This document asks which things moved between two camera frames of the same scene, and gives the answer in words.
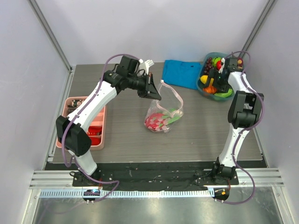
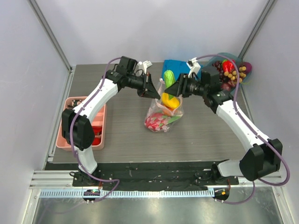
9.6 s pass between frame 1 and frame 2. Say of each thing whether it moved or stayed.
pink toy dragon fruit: stayed
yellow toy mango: moved
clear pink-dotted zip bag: stayed
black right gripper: moved
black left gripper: stayed
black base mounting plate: stayed
